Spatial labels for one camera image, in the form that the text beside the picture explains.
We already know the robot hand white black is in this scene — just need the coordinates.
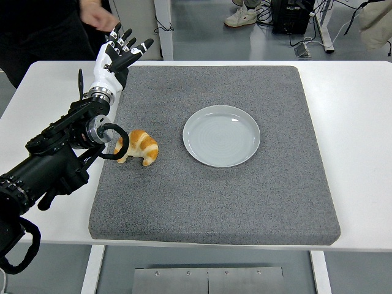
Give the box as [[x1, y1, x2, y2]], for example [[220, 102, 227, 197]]
[[89, 22, 154, 92]]

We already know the croissant bread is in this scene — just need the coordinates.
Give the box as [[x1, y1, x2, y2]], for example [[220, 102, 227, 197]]
[[113, 129, 159, 167]]

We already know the grey round plate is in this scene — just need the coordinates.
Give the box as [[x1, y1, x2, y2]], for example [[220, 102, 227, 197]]
[[183, 105, 262, 168]]

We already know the person's hand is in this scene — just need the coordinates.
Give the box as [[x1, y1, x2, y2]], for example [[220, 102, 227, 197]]
[[81, 4, 121, 31]]

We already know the white cabinet panel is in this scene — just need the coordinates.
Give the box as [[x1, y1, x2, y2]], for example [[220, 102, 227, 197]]
[[118, 0, 162, 61]]

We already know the person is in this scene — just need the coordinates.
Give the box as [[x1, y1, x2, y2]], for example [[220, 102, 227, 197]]
[[0, 0, 108, 89]]

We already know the white sneaker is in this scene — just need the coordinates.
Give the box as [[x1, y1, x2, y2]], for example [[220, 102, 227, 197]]
[[224, 6, 257, 28]]

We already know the person's leg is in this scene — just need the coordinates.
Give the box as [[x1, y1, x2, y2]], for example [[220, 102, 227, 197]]
[[243, 0, 263, 12]]

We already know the grey felt mat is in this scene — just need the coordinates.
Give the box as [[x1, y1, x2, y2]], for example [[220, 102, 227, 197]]
[[88, 65, 342, 247]]

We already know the black computer case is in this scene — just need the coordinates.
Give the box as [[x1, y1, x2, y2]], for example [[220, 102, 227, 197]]
[[272, 0, 316, 35]]

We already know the grey foot pedal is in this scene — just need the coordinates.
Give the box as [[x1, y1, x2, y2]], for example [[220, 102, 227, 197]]
[[293, 42, 312, 58]]

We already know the white table leg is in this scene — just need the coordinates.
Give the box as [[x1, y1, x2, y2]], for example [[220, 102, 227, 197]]
[[80, 244, 106, 294], [309, 250, 333, 294]]

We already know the white desk leg with foot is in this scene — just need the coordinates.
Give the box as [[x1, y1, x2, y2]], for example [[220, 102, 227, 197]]
[[314, 0, 335, 55]]

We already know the beige fabric bag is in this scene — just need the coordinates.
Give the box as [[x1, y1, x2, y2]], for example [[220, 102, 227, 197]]
[[358, 0, 392, 50]]

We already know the white desk leg with cord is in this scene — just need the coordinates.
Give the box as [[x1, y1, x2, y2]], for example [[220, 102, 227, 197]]
[[153, 0, 175, 61]]

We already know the black cable bundle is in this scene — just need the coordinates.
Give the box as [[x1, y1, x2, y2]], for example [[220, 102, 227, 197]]
[[256, 0, 277, 27]]

